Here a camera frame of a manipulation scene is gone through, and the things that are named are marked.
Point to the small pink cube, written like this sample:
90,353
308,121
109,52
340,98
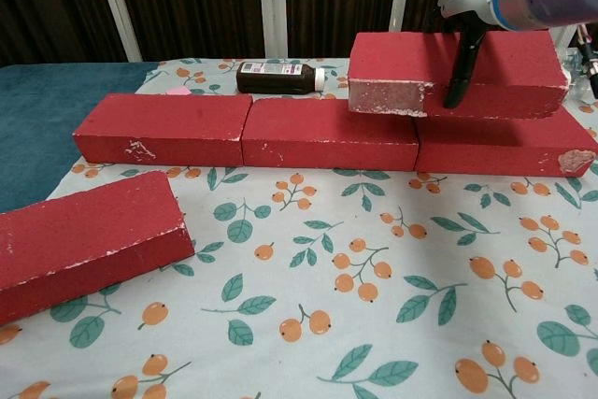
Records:
178,90

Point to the clear bottle with green label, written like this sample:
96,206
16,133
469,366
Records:
577,90

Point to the floral printed tablecloth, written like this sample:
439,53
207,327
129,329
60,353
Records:
327,277

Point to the red rectangular block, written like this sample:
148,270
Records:
163,132
322,137

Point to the dark pleated curtain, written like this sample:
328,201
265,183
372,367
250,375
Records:
201,2

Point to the blue felt table cover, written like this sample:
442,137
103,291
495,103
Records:
37,114

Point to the brown medicine bottle white cap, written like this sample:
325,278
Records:
275,79

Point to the red block with worn end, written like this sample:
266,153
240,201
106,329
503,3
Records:
397,58

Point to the red block with scuffed edges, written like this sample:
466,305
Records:
84,240

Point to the red block with chipped corner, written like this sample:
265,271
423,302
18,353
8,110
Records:
495,146

